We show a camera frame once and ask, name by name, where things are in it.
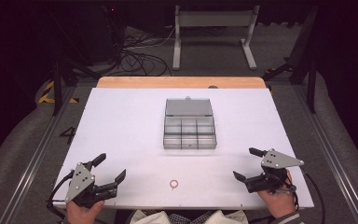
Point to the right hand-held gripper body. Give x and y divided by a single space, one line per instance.
276 160

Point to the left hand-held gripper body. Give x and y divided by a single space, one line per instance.
80 182

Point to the person's left hand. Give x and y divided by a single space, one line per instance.
80 215

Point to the person's right hand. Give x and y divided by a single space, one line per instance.
279 202

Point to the person's white patterned clothing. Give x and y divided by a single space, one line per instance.
180 217

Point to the clear plastic compartment box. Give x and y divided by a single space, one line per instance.
189 124

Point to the black tripod stand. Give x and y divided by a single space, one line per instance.
57 87
311 87

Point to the yellow black floor tape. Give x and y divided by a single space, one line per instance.
47 93

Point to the black computer tower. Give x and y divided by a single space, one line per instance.
113 34

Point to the white metal stand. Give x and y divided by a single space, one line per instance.
214 18

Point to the metal floor rail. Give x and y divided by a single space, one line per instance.
34 161
335 158

